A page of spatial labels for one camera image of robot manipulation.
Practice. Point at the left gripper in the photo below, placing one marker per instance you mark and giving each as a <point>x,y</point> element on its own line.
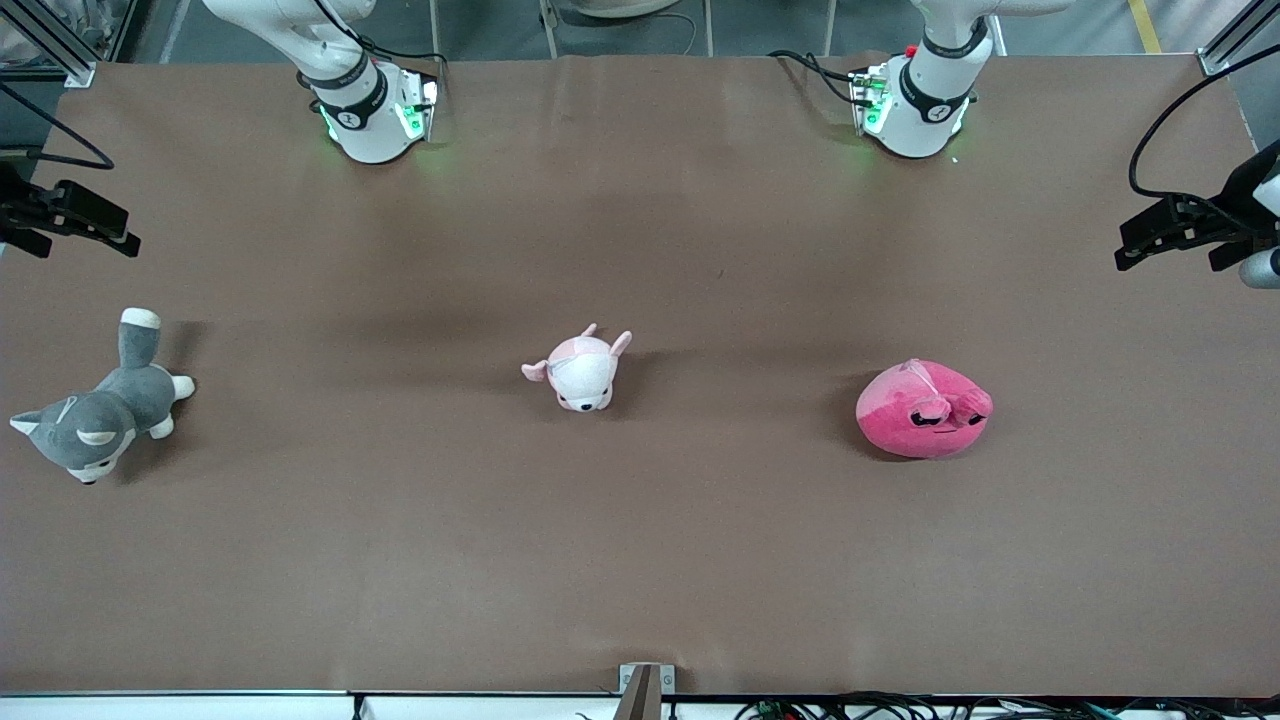
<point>1228,222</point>

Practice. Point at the grey and white dog plush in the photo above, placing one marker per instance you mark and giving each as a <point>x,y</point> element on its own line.
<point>110,415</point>

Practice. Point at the hot pink round plush toy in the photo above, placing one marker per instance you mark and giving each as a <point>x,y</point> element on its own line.
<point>900,420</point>

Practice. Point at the right arm base connector plate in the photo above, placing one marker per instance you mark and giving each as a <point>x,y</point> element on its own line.
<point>418,108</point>

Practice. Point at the left arm base connector plate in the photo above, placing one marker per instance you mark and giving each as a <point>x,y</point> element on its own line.
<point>868,100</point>

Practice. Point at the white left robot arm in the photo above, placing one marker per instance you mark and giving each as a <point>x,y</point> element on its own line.
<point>925,105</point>

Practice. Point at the white table edge rail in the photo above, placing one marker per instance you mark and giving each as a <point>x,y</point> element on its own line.
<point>180,706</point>

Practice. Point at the brown table cover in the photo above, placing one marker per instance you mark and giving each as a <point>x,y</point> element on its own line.
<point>640,560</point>

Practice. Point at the aluminium frame profile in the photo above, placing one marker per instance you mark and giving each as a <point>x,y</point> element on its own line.
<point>60,50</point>
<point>1240,35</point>

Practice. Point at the pink white plush puppy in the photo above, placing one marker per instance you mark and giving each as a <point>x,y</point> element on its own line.
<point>580,372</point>

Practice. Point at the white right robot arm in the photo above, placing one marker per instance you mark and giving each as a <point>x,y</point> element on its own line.
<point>370,125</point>

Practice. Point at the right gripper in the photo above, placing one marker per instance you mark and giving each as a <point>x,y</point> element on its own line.
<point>20,208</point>

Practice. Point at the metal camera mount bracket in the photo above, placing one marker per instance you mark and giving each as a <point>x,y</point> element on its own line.
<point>645,690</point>

